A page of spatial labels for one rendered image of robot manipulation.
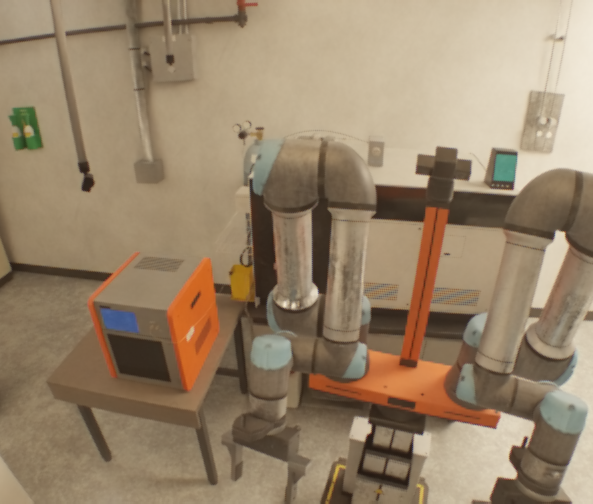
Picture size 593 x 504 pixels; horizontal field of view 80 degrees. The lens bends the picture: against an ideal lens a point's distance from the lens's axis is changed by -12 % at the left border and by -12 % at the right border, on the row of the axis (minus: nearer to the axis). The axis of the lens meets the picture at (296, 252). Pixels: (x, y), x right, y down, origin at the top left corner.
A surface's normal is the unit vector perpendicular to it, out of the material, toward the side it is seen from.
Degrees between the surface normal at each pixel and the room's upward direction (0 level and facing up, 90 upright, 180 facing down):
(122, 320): 90
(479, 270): 90
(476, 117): 90
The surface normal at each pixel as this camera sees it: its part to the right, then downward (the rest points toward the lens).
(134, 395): 0.00, -0.88
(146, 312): -0.15, 0.47
